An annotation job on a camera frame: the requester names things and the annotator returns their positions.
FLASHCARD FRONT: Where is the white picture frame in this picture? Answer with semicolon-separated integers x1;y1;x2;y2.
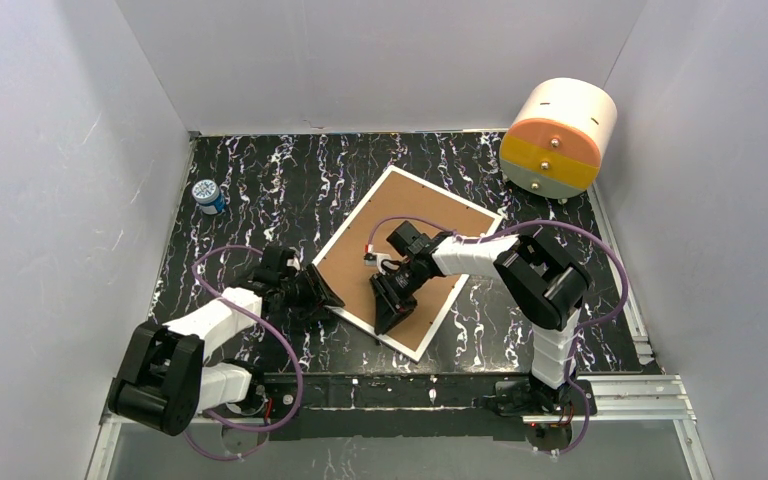
311;164;505;364

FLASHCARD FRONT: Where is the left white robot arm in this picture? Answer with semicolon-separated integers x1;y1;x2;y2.
106;245;345;436

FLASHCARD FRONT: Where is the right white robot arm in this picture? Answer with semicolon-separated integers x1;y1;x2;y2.
364;220;592;390

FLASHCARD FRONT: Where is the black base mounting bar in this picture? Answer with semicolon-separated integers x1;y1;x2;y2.
217;373;598;447

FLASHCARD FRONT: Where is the small blue lidded jar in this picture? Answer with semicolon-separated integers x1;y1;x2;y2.
191;179;226;215

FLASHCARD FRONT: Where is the white cylindrical drawer unit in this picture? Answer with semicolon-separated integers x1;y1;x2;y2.
499;77;618;201

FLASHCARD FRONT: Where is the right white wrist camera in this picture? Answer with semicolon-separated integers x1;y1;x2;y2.
363;244;391;269

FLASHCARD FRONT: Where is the aluminium rail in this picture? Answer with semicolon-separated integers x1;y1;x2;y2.
87;374;711;479

